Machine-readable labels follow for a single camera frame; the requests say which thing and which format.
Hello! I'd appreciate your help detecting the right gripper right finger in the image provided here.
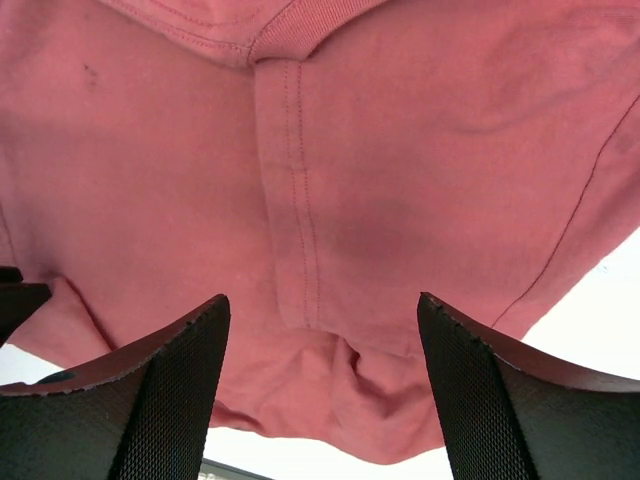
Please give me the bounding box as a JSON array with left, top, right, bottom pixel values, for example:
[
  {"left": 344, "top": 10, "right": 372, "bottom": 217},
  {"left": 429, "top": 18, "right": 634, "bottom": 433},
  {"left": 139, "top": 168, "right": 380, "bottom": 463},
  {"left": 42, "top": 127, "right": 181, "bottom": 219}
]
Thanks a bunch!
[{"left": 417, "top": 293, "right": 639, "bottom": 480}]

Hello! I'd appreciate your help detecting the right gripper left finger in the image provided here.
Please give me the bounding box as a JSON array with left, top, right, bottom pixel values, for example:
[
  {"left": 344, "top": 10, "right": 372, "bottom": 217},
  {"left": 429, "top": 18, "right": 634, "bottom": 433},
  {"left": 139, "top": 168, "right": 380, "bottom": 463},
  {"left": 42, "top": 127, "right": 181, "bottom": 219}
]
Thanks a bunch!
[{"left": 1, "top": 295, "right": 230, "bottom": 479}]

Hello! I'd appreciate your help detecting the pink t shirt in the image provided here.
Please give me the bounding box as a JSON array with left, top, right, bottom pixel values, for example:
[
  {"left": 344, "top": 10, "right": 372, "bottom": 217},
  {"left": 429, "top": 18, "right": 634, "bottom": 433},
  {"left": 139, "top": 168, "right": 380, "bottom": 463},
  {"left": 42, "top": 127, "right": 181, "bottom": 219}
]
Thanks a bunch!
[{"left": 1, "top": 1, "right": 639, "bottom": 465}]

